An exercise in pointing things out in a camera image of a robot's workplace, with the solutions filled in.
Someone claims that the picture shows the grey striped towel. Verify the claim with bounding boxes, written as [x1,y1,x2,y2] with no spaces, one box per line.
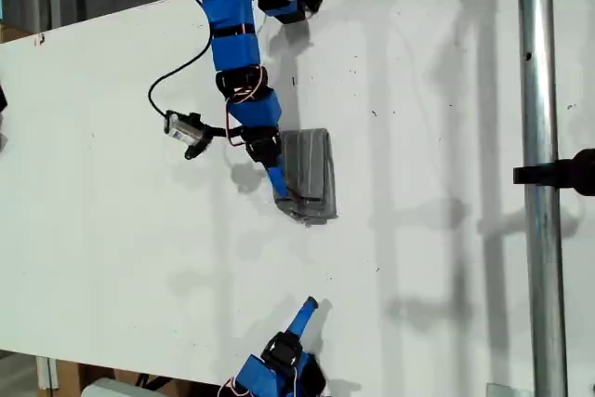
[272,127,339,227]

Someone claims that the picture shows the white foam block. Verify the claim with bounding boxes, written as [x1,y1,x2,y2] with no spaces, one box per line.
[81,377,180,397]

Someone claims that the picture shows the brown cardboard box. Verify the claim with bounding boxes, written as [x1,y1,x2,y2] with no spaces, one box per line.
[54,358,219,397]

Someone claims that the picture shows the black clamp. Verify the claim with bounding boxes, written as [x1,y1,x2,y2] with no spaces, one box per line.
[512,148,595,196]

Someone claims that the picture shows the black camera stalk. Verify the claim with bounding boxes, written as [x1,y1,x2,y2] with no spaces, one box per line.
[184,123,244,161]

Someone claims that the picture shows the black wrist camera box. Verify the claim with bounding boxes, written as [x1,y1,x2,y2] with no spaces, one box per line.
[163,109,204,148]

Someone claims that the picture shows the black camera cable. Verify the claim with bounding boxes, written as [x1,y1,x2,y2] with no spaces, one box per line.
[148,27,216,120]

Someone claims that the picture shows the steel post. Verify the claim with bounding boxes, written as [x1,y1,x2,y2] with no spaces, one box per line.
[516,0,569,397]

